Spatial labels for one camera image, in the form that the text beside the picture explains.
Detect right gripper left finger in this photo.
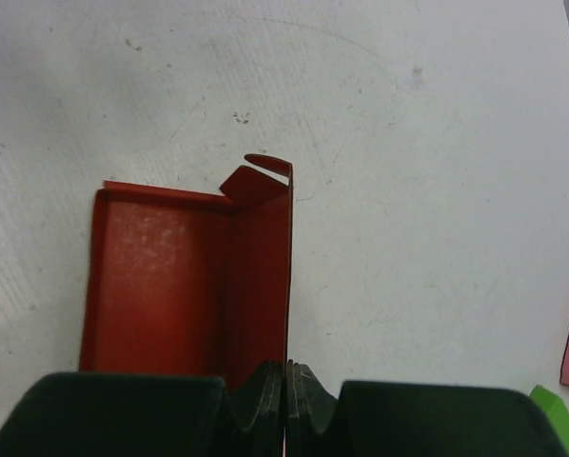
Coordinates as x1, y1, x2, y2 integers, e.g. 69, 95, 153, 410
0, 362, 284, 456

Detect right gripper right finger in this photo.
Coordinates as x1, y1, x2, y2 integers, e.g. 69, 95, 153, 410
285, 362, 567, 456

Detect red paper box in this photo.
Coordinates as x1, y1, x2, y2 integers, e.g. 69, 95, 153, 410
78, 152, 296, 457

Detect green paper box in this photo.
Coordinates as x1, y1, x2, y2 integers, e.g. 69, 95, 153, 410
529, 386, 569, 455

